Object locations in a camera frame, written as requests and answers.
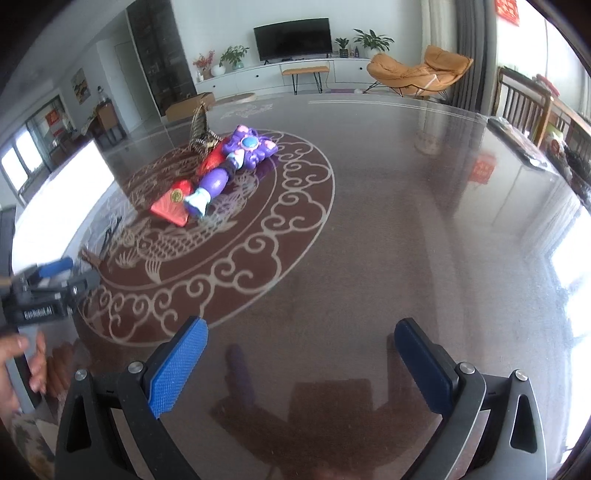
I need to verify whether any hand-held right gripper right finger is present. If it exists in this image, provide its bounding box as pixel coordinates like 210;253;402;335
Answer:
393;318;548;480

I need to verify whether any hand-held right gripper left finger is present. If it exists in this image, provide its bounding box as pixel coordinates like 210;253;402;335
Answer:
54;315;209;480

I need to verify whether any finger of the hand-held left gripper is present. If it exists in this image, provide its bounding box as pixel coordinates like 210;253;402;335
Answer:
59;269;101;302
20;258;75;282

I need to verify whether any brown patterned desktop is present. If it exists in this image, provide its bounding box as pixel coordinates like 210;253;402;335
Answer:
9;90;591;480

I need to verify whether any person's left hand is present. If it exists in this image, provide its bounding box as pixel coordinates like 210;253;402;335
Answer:
0;333;48;424

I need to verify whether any red plastic toy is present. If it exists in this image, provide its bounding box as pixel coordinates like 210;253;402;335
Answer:
150;138;236;227

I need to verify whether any floral cushion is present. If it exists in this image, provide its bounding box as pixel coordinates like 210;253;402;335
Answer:
7;413;55;480

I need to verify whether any wooden dining chair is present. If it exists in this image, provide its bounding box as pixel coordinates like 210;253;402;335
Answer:
96;100;126;139

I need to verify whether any striped hair claw clip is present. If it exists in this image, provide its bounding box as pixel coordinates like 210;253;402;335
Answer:
189;102;222;155

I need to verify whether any brown cardboard carton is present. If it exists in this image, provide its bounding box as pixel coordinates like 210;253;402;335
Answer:
165;92;216;121

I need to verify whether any purple plastic toy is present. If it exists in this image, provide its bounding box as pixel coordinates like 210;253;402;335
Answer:
183;124;279;217

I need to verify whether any dark glass display cabinet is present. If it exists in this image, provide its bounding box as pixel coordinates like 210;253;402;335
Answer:
127;0;197;116

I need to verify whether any dark flat object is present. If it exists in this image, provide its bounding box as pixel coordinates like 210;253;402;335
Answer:
487;117;550;169

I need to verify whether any red flower arrangement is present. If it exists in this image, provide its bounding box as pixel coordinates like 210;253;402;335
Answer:
193;51;215;79

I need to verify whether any white television cabinet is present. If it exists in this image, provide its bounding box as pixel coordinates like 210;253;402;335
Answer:
194;56;384;95

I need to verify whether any green potted plant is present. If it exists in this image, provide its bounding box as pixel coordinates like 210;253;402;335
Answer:
219;45;250;71

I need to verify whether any dark wooden armchair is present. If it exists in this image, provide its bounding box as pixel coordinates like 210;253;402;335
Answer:
492;66;561;148

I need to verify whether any orange lounge chair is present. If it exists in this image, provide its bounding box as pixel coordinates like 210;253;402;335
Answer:
367;45;475;99

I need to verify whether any wooden bench with metal legs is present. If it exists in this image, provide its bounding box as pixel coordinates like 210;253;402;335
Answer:
281;66;331;95

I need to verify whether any black television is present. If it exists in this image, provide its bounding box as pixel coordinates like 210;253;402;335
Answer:
253;17;333;63

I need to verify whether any grey curtain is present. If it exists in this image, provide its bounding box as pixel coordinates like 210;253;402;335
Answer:
429;0;497;112

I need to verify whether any large leafy potted plant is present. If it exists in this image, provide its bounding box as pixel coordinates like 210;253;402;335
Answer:
353;28;394;60

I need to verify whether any framed wall painting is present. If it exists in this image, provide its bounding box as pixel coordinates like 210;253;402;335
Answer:
71;68;92;104

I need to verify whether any red wall hanging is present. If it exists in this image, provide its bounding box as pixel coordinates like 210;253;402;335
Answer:
494;0;522;26

